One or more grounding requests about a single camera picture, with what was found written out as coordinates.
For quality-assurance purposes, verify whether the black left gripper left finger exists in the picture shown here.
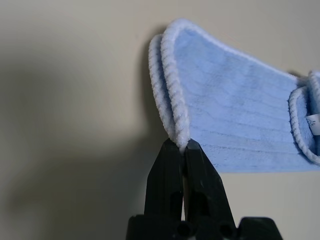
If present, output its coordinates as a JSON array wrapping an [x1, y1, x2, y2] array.
[[144, 138, 185, 218]]

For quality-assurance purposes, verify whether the light blue towel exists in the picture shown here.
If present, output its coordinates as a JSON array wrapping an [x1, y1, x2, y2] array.
[[148, 17, 320, 173]]

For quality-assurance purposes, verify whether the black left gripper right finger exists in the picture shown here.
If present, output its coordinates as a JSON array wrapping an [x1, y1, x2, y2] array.
[[184, 139, 236, 223]]

